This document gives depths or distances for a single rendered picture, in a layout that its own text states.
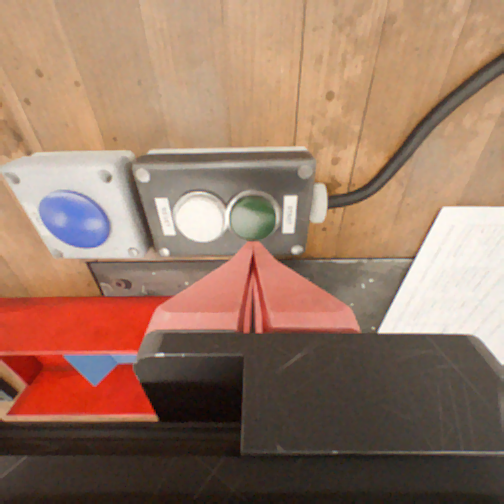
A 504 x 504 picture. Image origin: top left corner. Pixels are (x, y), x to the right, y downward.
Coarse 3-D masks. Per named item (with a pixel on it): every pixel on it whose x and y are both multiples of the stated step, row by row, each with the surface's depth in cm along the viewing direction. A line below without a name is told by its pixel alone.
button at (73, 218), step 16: (64, 192) 15; (48, 208) 15; (64, 208) 15; (80, 208) 15; (96, 208) 15; (48, 224) 16; (64, 224) 15; (80, 224) 15; (96, 224) 16; (64, 240) 16; (80, 240) 16; (96, 240) 16
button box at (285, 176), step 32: (448, 96) 14; (416, 128) 15; (160, 160) 14; (192, 160) 14; (224, 160) 14; (256, 160) 14; (288, 160) 14; (160, 192) 15; (192, 192) 15; (224, 192) 15; (256, 192) 15; (288, 192) 15; (320, 192) 16; (352, 192) 17; (160, 224) 16; (224, 224) 16; (288, 224) 16; (160, 256) 18; (192, 256) 18; (224, 256) 18
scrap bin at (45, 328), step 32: (0, 320) 22; (32, 320) 22; (64, 320) 22; (96, 320) 22; (128, 320) 22; (0, 352) 20; (32, 352) 20; (64, 352) 20; (96, 352) 20; (128, 352) 20; (32, 384) 29; (64, 384) 29; (128, 384) 29; (32, 416) 27; (64, 416) 27; (96, 416) 27; (128, 416) 27
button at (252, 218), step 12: (240, 204) 15; (252, 204) 15; (264, 204) 15; (240, 216) 15; (252, 216) 15; (264, 216) 15; (240, 228) 16; (252, 228) 16; (264, 228) 16; (252, 240) 16
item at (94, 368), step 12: (72, 360) 25; (84, 360) 26; (96, 360) 28; (108, 360) 29; (120, 360) 30; (132, 360) 30; (84, 372) 27; (96, 372) 28; (108, 372) 29; (96, 384) 28
